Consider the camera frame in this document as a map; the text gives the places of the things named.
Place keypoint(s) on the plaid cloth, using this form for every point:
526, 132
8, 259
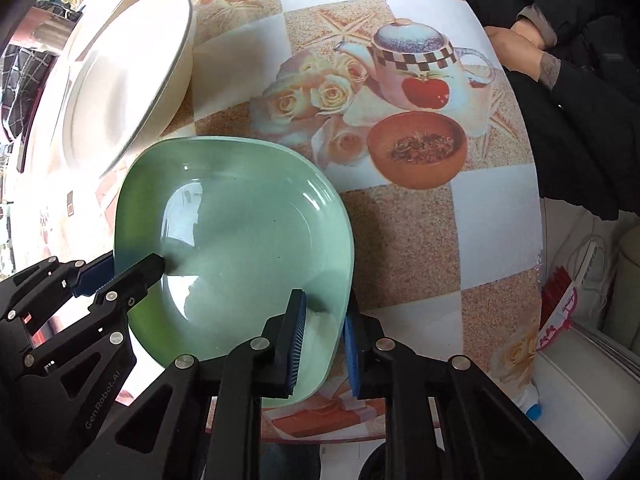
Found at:
20, 85

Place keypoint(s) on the green square plate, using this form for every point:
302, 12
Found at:
225, 220

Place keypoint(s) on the red and white packet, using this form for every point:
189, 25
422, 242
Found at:
555, 305

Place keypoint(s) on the white bowl grey rim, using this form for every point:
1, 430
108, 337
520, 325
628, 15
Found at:
115, 75

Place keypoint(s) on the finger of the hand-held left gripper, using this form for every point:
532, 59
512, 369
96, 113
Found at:
140, 272
92, 275

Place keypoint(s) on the printed tablecloth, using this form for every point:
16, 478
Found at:
490, 220

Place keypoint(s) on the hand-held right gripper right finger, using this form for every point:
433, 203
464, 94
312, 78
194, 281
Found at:
351, 355

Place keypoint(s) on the blue cap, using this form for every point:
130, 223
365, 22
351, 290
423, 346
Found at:
534, 411

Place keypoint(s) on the white plastic container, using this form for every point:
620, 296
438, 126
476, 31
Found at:
580, 390

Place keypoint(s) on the white round plate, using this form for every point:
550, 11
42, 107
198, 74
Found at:
47, 130

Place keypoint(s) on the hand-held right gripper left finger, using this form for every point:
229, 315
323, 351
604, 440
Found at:
298, 340

